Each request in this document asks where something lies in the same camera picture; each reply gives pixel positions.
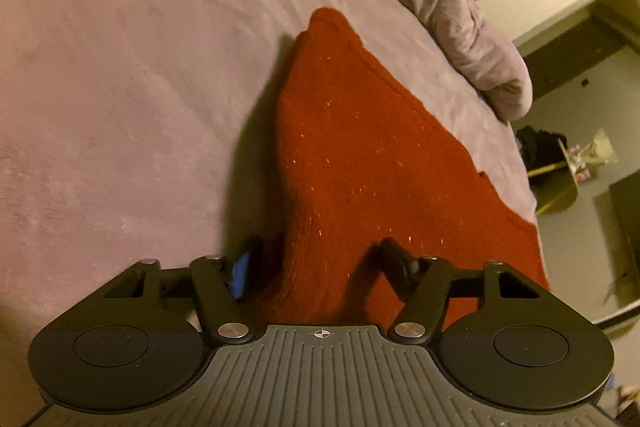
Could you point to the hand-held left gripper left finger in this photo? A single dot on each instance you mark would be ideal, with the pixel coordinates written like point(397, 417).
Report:
point(241, 272)

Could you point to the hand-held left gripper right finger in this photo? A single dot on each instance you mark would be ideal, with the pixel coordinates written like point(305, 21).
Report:
point(396, 258)

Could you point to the red knit cardigan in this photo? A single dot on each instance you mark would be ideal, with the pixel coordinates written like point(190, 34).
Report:
point(360, 147)

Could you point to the dark clothes pile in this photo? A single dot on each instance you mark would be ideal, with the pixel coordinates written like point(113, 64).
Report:
point(542, 147)

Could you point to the yellow side table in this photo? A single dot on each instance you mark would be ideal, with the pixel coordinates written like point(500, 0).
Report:
point(557, 187)

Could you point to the dark flat panel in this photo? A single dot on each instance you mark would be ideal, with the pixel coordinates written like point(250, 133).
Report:
point(625, 237)

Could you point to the purple bed sheet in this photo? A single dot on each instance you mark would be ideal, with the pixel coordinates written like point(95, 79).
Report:
point(125, 57)

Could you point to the crumpled purple duvet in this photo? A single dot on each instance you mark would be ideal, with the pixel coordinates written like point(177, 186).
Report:
point(450, 7)

